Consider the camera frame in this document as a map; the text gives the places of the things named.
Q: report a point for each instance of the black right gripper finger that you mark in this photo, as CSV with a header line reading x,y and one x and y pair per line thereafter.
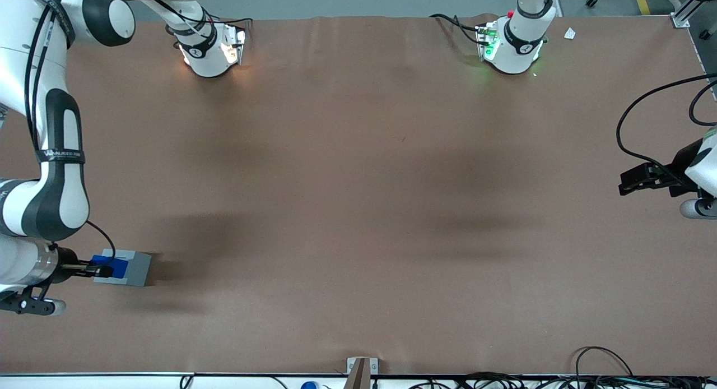
x,y
92,267
95,273

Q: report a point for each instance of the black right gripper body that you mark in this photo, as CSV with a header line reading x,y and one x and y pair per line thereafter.
x,y
66,263

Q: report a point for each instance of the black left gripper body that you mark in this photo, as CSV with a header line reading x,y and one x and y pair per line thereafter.
x,y
679,166

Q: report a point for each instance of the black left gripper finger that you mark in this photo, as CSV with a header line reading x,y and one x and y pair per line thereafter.
x,y
641,186
641,173

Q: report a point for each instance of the blue plastic part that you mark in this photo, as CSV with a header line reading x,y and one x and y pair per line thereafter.
x,y
101,260

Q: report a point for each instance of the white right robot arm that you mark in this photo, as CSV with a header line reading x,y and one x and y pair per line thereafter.
x,y
17,58

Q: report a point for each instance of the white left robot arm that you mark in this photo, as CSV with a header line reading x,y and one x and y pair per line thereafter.
x,y
518,52

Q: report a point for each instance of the gray square base block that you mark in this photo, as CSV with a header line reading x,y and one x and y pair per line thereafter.
x,y
137,268

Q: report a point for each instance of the white paper scrap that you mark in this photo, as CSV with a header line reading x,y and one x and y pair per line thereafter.
x,y
569,33

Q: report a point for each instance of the blue round cap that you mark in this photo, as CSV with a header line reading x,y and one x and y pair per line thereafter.
x,y
309,385

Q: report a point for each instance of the brown paper table cover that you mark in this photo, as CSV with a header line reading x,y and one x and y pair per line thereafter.
x,y
358,181

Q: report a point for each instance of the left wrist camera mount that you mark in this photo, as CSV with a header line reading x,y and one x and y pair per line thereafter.
x,y
697,208

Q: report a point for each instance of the aluminium frame profile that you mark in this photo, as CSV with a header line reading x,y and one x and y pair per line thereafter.
x,y
686,10

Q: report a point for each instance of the metal bracket with wooden bar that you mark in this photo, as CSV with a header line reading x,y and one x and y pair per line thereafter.
x,y
360,372

